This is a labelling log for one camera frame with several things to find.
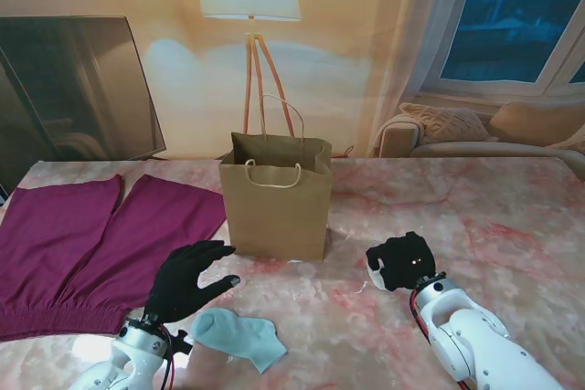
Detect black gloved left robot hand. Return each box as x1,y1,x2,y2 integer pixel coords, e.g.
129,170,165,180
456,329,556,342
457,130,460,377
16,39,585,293
144,241,241,325

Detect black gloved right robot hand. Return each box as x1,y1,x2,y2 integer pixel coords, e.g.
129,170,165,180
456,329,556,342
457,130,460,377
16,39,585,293
365,231,438,293

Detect white sock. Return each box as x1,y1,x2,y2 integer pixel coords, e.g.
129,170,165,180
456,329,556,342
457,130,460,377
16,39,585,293
367,257,389,291

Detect light blue sock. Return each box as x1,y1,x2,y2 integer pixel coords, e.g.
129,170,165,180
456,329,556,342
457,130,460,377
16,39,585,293
189,307,289,374

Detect kraft paper bag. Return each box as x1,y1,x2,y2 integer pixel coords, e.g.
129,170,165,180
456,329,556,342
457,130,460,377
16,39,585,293
218,94,334,263

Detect purple shorts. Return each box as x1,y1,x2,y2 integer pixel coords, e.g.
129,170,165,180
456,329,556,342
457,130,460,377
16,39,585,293
0,174,228,343

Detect beige sofa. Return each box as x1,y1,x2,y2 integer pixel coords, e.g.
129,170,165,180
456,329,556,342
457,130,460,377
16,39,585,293
374,101,585,167

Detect knitted beige cushion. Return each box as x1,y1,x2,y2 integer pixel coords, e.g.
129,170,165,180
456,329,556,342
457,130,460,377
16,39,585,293
399,102,499,143

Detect plain tan cushion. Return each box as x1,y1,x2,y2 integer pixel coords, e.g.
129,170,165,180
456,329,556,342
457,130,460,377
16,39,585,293
486,101,585,143

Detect sheer white curtain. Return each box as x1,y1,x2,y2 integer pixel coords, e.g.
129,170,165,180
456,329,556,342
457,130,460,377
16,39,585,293
360,0,481,158

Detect flat screen television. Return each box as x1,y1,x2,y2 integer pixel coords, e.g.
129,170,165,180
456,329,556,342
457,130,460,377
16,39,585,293
0,16,167,181

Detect white framed window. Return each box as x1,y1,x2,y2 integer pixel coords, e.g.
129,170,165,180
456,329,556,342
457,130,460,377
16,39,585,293
420,0,585,99

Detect red right wrist cable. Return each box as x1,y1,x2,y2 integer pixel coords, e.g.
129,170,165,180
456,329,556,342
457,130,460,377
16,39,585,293
409,291,472,385

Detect red wrist cable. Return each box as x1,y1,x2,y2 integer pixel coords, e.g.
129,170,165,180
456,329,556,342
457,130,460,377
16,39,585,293
409,291,472,385
157,323,177,390

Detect red left wrist cable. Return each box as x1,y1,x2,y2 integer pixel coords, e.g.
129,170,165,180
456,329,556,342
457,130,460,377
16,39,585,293
157,323,177,390

